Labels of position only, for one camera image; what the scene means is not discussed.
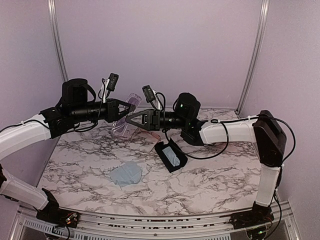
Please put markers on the clear purple lens sunglasses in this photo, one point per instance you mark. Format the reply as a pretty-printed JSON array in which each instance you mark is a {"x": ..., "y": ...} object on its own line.
[{"x": 121, "y": 128}]

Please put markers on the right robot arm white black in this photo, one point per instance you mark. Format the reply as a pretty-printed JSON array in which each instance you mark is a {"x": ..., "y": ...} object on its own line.
[{"x": 262, "y": 130}]

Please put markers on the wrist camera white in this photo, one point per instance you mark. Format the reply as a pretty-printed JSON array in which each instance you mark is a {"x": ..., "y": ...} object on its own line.
[
  {"x": 108, "y": 86},
  {"x": 152, "y": 98}
]

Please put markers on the black glasses case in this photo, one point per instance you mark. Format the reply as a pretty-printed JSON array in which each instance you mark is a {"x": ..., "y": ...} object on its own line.
[{"x": 183, "y": 158}]

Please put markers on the right aluminium frame post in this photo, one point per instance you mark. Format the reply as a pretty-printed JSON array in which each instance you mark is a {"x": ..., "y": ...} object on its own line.
[{"x": 258, "y": 42}]

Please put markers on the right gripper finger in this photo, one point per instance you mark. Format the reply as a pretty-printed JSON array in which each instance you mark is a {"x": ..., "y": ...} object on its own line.
[
  {"x": 145, "y": 125},
  {"x": 142, "y": 116}
]

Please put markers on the aluminium frame post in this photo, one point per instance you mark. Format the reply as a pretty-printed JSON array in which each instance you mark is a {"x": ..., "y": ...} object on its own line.
[
  {"x": 258, "y": 42},
  {"x": 53, "y": 18}
]

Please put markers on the pink frame sunglasses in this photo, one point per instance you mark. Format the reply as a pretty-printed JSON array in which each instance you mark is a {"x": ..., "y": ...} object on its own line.
[{"x": 143, "y": 140}]

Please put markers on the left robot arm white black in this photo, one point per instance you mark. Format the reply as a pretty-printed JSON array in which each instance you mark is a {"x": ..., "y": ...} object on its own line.
[{"x": 73, "y": 112}]

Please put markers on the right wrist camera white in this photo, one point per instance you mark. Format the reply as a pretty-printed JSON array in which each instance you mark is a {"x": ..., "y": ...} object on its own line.
[{"x": 152, "y": 98}]

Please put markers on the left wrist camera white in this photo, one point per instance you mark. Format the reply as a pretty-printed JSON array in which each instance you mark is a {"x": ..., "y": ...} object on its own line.
[{"x": 108, "y": 86}]

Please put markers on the front aluminium rail base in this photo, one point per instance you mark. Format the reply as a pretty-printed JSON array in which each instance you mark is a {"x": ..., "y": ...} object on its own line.
[{"x": 230, "y": 225}]

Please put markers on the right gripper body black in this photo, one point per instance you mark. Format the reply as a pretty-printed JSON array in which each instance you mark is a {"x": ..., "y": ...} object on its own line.
[{"x": 155, "y": 121}]

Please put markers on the blue cleaning cloth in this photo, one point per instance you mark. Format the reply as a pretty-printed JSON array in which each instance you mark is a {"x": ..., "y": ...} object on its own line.
[
  {"x": 171, "y": 156},
  {"x": 127, "y": 174}
]

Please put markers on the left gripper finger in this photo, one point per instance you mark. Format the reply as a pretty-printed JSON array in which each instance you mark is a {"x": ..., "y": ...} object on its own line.
[
  {"x": 124, "y": 113},
  {"x": 129, "y": 103}
]

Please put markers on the left aluminium frame post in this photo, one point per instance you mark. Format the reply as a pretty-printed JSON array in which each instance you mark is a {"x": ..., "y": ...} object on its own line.
[{"x": 53, "y": 18}]

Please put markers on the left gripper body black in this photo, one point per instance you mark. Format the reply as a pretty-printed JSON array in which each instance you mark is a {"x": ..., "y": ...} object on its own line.
[{"x": 110, "y": 116}]

